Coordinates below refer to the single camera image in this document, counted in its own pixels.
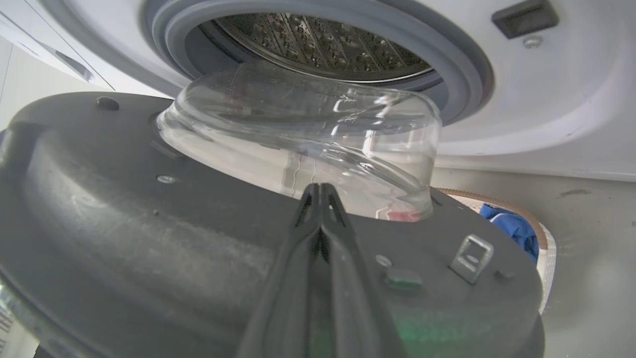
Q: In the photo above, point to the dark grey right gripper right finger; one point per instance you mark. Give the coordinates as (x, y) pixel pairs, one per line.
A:
(357, 303)

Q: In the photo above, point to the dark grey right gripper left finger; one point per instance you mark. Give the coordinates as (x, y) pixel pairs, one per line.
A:
(290, 298)

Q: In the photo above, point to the grey washing machine door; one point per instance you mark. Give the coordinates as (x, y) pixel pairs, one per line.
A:
(124, 223)

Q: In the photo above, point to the metal door latch hook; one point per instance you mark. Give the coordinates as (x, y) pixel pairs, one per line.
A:
(471, 258)

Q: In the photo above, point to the clear glass door bowl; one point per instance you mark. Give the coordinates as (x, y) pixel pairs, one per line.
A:
(298, 139)

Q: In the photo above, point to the grey rubber door gasket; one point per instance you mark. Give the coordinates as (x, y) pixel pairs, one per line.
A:
(462, 64)

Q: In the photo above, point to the white washing machine body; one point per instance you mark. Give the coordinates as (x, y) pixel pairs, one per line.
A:
(546, 109)

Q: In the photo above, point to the black door latch socket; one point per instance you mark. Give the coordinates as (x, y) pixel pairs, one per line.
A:
(525, 18)

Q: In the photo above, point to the blue garment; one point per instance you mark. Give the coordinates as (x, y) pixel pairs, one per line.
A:
(516, 229)

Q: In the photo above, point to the white woven laundry basket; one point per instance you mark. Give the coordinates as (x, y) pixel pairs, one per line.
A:
(545, 258)

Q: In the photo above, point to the perforated steel drum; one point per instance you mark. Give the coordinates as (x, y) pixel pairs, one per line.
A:
(323, 44)

